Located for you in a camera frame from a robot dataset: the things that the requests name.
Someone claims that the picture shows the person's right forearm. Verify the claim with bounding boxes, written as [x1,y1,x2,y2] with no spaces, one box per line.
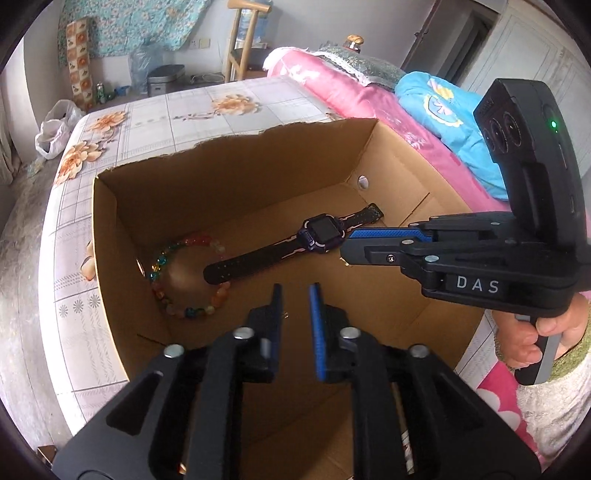
[496,337,591,469]

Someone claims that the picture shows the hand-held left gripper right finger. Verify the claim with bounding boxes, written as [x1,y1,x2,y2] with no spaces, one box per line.
[308,282,541,480]

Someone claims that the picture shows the multicolour bead bracelet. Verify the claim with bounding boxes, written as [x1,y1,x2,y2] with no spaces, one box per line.
[147,233,232,320]

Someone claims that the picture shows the clear large water bottle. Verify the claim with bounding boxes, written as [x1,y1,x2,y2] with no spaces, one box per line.
[130,38,163,95]

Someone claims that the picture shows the wooden chair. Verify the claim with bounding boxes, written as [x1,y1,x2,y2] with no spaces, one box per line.
[222,0,274,83]

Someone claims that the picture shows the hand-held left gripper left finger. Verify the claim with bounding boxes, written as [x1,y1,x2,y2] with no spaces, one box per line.
[52,282,284,480]

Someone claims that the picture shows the small cardboard carton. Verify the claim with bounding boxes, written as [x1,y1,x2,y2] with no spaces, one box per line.
[36,444,60,468]

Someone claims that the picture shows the checkered patterned roll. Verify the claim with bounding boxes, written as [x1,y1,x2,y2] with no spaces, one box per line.
[65,16,95,114]

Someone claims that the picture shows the green lace-edged pillow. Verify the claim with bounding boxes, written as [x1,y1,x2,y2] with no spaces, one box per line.
[310,44,407,88]

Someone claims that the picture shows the person's right hand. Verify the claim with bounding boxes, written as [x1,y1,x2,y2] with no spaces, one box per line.
[493,293,591,370]

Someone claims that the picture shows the grey metal bin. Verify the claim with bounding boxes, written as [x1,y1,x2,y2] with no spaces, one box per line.
[147,65,185,97]

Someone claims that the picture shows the square kids wristwatch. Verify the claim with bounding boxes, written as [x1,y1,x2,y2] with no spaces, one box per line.
[203,204,385,286]

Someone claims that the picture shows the white plastic bag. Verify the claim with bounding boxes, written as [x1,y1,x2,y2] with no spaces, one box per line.
[36,99,86,160]

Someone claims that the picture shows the blue garment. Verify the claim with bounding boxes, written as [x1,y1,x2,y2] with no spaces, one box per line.
[396,71,511,200]

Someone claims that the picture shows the teal floral wall cloth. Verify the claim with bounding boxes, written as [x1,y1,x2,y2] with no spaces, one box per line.
[60,0,214,58]

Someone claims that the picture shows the blue water jug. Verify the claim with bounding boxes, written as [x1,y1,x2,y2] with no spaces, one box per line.
[239,7,269,47]

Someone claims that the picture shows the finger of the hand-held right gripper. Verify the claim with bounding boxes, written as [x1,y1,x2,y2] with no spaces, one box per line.
[339,239,523,290]
[347,211,521,245]

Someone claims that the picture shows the pink floral blanket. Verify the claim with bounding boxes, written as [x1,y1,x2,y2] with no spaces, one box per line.
[267,47,591,444]

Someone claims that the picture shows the white wardrobe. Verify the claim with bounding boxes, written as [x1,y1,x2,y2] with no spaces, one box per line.
[457,0,591,139]

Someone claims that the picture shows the brown cardboard box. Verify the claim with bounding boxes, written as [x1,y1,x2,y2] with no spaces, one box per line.
[91,117,497,480]

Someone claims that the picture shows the dark wooden door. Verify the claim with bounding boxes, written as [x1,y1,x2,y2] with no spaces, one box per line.
[401,0,500,86]

